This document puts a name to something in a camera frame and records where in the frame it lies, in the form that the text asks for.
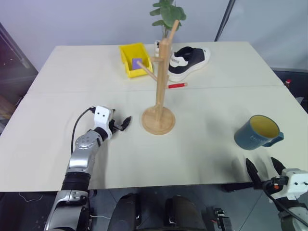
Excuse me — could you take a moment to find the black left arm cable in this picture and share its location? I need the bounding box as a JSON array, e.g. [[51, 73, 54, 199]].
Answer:
[[71, 106, 97, 154]]

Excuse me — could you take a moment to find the dark rounded shape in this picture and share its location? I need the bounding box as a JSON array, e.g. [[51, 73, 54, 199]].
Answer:
[[164, 195, 205, 231], [111, 192, 141, 231]]

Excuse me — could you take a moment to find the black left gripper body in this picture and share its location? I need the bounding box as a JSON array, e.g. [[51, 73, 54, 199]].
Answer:
[[108, 115, 122, 134]]

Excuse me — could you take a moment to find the green leafy plant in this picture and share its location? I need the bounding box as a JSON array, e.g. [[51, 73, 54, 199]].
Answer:
[[149, 0, 187, 39]]

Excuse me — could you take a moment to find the black slanted pole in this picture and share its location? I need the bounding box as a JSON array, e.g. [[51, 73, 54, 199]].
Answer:
[[214, 0, 237, 42]]

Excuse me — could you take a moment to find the purple block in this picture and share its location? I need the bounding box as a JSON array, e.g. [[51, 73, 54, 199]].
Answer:
[[131, 57, 143, 71]]

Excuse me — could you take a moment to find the black box device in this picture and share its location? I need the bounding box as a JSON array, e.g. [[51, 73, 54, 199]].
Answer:
[[211, 207, 233, 231]]

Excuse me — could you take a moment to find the red marker pen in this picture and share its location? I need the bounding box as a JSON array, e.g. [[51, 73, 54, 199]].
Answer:
[[167, 82, 189, 89]]

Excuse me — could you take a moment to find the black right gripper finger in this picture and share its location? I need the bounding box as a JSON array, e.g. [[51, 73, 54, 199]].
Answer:
[[270, 156, 287, 178], [245, 157, 262, 189]]

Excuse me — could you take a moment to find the blue mug yellow inside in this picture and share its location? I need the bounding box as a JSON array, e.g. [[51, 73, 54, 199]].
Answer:
[[233, 115, 285, 151]]

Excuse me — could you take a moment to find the wooden mug tree stand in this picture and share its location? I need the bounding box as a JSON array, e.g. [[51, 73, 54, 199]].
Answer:
[[136, 20, 180, 136]]

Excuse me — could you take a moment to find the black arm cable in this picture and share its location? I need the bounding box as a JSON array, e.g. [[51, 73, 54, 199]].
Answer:
[[263, 180, 308, 225], [71, 106, 97, 154]]

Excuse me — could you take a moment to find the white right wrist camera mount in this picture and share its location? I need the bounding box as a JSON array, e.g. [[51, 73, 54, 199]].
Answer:
[[280, 168, 308, 201]]

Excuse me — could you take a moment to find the black and white sneaker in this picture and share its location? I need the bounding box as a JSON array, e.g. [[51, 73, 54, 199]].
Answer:
[[167, 46, 212, 82]]

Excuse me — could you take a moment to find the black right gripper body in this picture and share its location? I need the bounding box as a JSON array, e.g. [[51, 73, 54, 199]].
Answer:
[[252, 177, 289, 193]]

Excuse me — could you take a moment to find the yellow plastic bin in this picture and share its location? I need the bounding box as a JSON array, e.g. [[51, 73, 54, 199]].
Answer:
[[119, 42, 154, 79]]

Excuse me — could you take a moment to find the dark chair with red tag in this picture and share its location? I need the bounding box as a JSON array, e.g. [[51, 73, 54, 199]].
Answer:
[[271, 68, 308, 116]]

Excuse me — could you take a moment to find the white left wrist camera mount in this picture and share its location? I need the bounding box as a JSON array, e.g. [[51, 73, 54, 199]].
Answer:
[[93, 105, 116, 140]]

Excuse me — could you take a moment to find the dark cabinet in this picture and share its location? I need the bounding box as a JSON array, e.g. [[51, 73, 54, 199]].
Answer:
[[0, 22, 39, 136]]

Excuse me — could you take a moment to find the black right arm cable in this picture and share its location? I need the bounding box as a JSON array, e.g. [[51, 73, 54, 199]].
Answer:
[[263, 180, 308, 225]]

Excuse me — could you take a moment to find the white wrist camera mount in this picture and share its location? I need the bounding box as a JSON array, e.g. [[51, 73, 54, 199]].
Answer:
[[280, 168, 308, 201], [93, 105, 116, 140]]

